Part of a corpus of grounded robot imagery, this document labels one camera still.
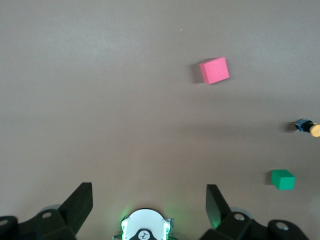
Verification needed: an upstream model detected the orange-capped black push button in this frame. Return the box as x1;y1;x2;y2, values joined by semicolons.
294;118;320;138

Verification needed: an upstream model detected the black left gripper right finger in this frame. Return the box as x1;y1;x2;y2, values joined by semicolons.
199;184;308;240

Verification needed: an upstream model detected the green foam cube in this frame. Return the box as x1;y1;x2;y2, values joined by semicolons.
271;169;296;191

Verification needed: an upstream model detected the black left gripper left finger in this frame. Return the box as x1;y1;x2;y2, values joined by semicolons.
0;182;94;240

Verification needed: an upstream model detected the red foam cube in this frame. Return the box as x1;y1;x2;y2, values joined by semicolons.
199;56;230;85

